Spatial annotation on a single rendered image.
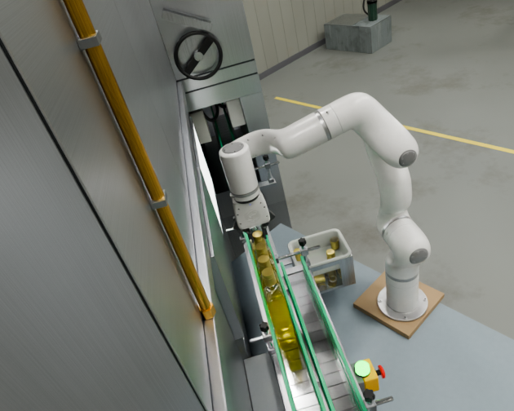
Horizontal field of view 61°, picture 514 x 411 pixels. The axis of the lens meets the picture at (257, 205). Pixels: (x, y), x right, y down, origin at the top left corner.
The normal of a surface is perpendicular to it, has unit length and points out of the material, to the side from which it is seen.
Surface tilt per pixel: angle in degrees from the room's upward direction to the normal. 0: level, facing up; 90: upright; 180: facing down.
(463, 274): 0
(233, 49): 90
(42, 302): 90
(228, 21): 90
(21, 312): 90
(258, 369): 0
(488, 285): 0
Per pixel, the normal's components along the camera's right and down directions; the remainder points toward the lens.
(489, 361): -0.21, -0.78
